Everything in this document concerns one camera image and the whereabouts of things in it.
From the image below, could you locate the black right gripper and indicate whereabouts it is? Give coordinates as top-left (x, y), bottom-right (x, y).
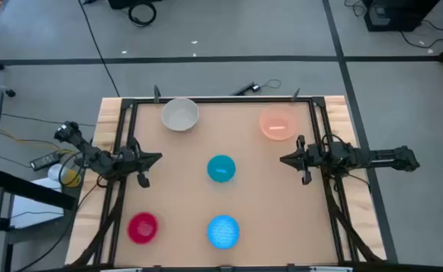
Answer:
top-left (280, 134), bottom-right (327, 186)

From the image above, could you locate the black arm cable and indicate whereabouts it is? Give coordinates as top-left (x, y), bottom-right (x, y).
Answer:
top-left (57, 150), bottom-right (98, 190)
top-left (321, 132), bottom-right (372, 192)

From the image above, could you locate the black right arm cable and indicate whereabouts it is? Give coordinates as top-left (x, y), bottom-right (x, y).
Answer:
top-left (321, 132), bottom-right (372, 192)

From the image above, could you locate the clear bottle with yellow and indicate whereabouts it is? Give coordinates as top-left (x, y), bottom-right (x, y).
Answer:
top-left (47, 163), bottom-right (82, 189)

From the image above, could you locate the peach orange bowl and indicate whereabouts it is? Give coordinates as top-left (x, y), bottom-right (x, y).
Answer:
top-left (258, 107), bottom-right (299, 141)

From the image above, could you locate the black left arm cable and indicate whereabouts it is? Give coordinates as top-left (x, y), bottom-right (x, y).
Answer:
top-left (57, 150), bottom-right (98, 190)

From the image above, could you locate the black aluminium rig frame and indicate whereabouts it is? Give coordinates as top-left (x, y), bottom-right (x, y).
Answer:
top-left (70, 96), bottom-right (385, 272)

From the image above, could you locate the small black power adapter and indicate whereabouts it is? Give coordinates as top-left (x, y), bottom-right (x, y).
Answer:
top-left (230, 79), bottom-right (282, 97)

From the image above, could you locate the teal bowl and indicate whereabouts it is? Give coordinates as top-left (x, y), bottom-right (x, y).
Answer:
top-left (206, 154), bottom-right (237, 184)

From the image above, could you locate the red bowl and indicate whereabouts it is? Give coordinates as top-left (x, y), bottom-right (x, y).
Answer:
top-left (126, 211), bottom-right (160, 246)

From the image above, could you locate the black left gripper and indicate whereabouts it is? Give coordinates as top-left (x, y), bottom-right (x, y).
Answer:
top-left (121, 138), bottom-right (163, 189)

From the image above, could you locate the yellow cable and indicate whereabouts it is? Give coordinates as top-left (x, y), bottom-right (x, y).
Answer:
top-left (0, 128), bottom-right (75, 156)

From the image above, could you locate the white bowl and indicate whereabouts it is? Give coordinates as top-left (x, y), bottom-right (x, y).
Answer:
top-left (160, 97), bottom-right (200, 132)

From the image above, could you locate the long black floor cable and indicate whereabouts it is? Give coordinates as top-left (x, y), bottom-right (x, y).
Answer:
top-left (77, 0), bottom-right (121, 97)

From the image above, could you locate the coiled black cable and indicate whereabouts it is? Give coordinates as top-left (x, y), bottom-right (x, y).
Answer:
top-left (128, 2), bottom-right (158, 28)

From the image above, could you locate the black equipment box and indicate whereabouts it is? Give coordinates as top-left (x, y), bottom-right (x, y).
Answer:
top-left (363, 0), bottom-right (440, 32)

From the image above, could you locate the black power strip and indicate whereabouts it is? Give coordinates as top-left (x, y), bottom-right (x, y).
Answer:
top-left (29, 150), bottom-right (61, 171)

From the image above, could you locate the black side desk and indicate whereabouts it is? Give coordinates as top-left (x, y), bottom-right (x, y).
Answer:
top-left (0, 168), bottom-right (78, 272)

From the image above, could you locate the light blue bowl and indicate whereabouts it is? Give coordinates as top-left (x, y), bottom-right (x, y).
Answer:
top-left (206, 214), bottom-right (241, 250)

